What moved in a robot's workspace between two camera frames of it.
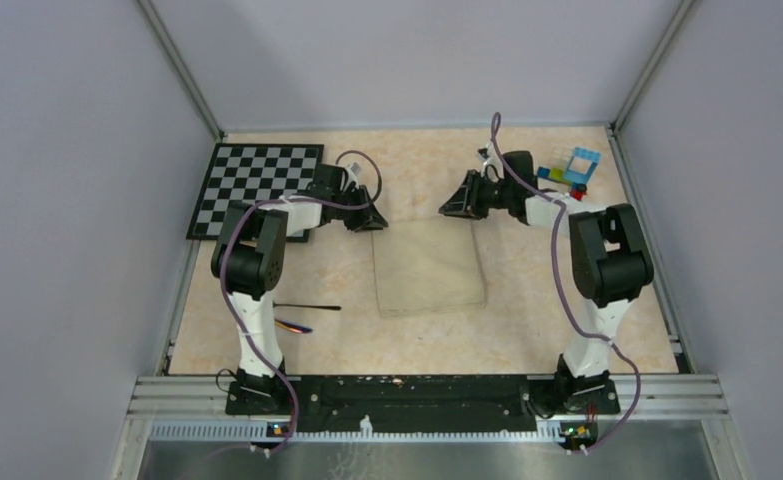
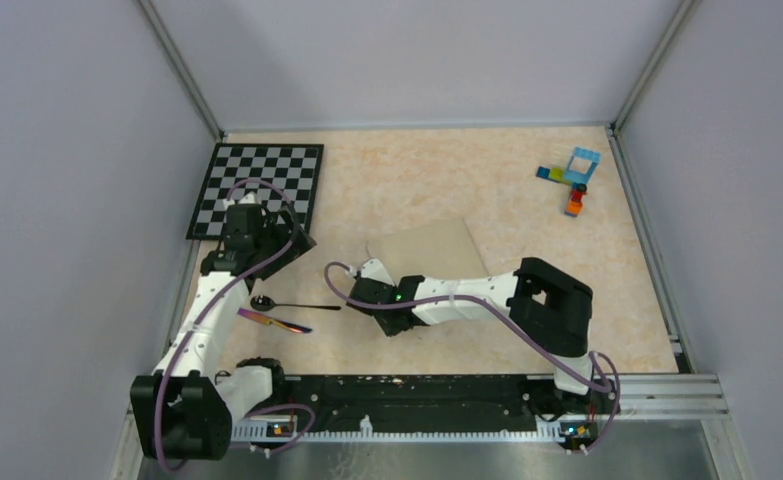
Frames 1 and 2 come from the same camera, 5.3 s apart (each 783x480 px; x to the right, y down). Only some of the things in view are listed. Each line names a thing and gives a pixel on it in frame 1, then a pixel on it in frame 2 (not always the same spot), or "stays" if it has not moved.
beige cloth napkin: x=427 y=265 stays
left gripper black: x=367 y=217 → x=303 y=244
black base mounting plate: x=421 y=405 stays
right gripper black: x=466 y=203 → x=391 y=331
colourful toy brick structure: x=576 y=173 stays
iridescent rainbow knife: x=292 y=327 stays
